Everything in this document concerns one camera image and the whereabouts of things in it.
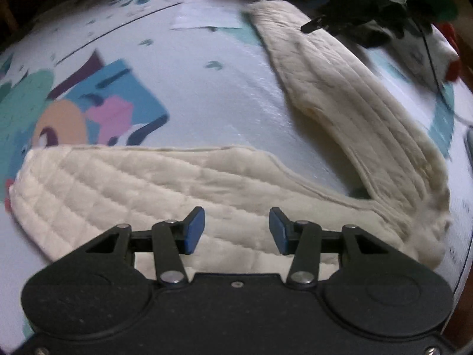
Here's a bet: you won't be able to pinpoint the black cable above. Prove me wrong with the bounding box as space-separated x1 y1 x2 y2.
419 17 457 109

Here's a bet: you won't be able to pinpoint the red cloth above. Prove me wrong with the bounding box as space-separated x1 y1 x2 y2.
441 22 463 82

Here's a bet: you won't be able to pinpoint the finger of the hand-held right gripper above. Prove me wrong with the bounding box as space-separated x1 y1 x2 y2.
300 2 374 33

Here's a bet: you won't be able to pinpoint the cream quilted pants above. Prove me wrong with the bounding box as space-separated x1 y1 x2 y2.
8 0 453 282

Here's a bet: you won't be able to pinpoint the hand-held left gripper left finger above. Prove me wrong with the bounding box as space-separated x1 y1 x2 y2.
86 207 206 288

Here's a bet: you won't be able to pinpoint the green cloth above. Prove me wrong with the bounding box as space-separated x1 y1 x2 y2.
406 0 459 22

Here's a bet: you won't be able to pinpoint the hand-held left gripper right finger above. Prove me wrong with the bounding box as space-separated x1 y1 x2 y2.
269 207 389 289

